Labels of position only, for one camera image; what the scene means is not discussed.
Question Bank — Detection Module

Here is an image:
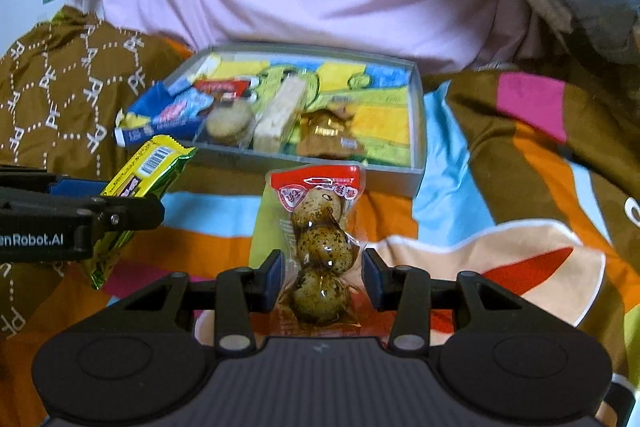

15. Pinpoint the long puffed rice bar packet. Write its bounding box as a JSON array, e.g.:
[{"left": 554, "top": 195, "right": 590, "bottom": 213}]
[{"left": 252, "top": 74, "right": 308, "bottom": 154}]

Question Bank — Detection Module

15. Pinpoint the gold wrapper with brown figure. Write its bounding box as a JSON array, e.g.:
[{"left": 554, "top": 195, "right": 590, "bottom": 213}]
[{"left": 299, "top": 132, "right": 368, "bottom": 159}]

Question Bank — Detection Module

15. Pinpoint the round biscuit packet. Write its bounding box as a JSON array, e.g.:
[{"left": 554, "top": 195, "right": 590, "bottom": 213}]
[{"left": 199, "top": 99, "right": 257, "bottom": 146}]

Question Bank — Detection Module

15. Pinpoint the light blue snack packet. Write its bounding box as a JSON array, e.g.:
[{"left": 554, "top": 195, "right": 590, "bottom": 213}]
[{"left": 152, "top": 89, "right": 216, "bottom": 130}]

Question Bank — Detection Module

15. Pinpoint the cartoon printed towel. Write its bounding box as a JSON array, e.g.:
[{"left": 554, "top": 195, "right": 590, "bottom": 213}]
[{"left": 120, "top": 52, "right": 416, "bottom": 170}]

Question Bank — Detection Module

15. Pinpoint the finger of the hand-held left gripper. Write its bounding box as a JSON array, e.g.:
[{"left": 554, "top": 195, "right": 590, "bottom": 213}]
[
  {"left": 0, "top": 187, "right": 166, "bottom": 233},
  {"left": 0, "top": 164, "right": 111, "bottom": 198}
]

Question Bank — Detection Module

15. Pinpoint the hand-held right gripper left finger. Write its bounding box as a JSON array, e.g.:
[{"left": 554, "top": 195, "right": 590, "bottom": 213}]
[{"left": 100, "top": 249, "right": 287, "bottom": 354}]

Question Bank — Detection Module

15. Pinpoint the gold foil snack packet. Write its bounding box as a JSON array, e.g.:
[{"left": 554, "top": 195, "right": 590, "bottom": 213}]
[{"left": 299, "top": 107, "right": 357, "bottom": 138}]

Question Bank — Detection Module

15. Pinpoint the brown patterned blanket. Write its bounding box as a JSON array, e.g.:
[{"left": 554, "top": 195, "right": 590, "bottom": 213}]
[{"left": 0, "top": 6, "right": 196, "bottom": 343}]

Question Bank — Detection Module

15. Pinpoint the colourful cartoon blanket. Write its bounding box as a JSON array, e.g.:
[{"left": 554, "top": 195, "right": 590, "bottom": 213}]
[{"left": 90, "top": 34, "right": 640, "bottom": 427}]

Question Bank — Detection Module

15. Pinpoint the yellow snack packet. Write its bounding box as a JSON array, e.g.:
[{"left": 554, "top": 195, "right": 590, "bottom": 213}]
[{"left": 89, "top": 134, "right": 197, "bottom": 290}]

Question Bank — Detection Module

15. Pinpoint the grey tray box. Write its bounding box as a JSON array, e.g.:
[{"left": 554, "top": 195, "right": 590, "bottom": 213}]
[{"left": 117, "top": 42, "right": 428, "bottom": 198}]

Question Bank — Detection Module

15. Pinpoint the red spicy snack packet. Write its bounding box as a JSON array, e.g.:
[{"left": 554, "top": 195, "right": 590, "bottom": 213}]
[{"left": 192, "top": 78, "right": 258, "bottom": 100}]

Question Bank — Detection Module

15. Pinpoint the quail egg packet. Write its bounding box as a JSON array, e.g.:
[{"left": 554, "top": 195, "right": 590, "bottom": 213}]
[{"left": 270, "top": 162, "right": 368, "bottom": 333}]

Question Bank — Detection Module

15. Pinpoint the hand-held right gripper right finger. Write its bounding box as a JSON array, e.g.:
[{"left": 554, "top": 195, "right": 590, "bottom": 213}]
[{"left": 361, "top": 247, "right": 538, "bottom": 354}]

